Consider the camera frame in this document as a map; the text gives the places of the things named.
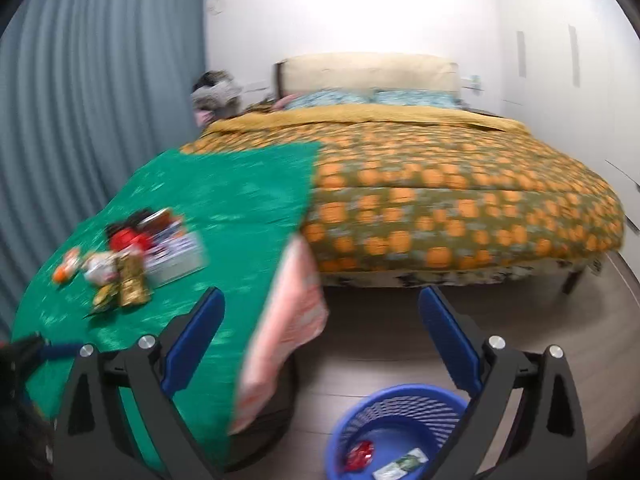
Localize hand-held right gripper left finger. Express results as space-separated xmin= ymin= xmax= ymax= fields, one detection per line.
xmin=52 ymin=286 xmax=226 ymax=480

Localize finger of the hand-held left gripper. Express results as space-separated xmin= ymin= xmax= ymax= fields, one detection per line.
xmin=42 ymin=342 xmax=83 ymax=361

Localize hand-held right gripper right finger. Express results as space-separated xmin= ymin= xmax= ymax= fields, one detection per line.
xmin=418 ymin=286 xmax=588 ymax=480

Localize blue plastic basket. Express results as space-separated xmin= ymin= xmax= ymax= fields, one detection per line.
xmin=324 ymin=385 xmax=471 ymax=480

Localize gold packet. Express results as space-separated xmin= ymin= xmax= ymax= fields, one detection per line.
xmin=116 ymin=252 xmax=151 ymax=307

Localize green and yellow packet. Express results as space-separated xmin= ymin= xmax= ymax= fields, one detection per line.
xmin=92 ymin=282 xmax=121 ymax=311

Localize patterned bed sheet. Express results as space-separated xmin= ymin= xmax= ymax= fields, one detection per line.
xmin=320 ymin=257 xmax=606 ymax=288

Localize orange and white packet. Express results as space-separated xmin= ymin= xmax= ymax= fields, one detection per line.
xmin=53 ymin=247 xmax=83 ymax=283

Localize white crumpled packet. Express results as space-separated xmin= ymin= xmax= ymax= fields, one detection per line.
xmin=82 ymin=252 xmax=118 ymax=286

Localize pink cloth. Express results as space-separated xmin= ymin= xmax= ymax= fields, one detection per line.
xmin=230 ymin=237 xmax=328 ymax=433

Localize red packet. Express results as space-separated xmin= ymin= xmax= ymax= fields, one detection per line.
xmin=109 ymin=227 xmax=151 ymax=256

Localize green and white wrapper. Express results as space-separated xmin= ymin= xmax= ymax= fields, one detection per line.
xmin=372 ymin=450 xmax=426 ymax=480

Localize black object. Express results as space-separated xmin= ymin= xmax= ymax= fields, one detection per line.
xmin=106 ymin=212 xmax=151 ymax=238

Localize dark bed leg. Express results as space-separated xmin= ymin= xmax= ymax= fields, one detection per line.
xmin=562 ymin=255 xmax=586 ymax=295

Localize red wrapper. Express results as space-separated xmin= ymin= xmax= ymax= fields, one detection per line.
xmin=345 ymin=441 xmax=373 ymax=471

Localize green cloth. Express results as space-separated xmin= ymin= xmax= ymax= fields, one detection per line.
xmin=10 ymin=141 xmax=323 ymax=471

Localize bed with orange patterned quilt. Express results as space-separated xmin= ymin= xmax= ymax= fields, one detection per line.
xmin=180 ymin=107 xmax=626 ymax=273

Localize blue patterned pillow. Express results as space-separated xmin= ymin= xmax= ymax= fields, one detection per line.
xmin=282 ymin=89 xmax=373 ymax=110
xmin=372 ymin=89 xmax=458 ymax=108

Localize grey fuzzy cloth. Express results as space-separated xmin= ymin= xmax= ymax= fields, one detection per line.
xmin=190 ymin=71 xmax=243 ymax=111

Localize white wardrobe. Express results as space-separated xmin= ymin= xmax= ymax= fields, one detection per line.
xmin=497 ymin=0 xmax=640 ymax=221

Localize grey curtain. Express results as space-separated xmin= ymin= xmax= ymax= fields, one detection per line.
xmin=0 ymin=0 xmax=208 ymax=341

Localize beige bed headboard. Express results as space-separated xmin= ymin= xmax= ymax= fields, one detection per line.
xmin=274 ymin=53 xmax=460 ymax=106

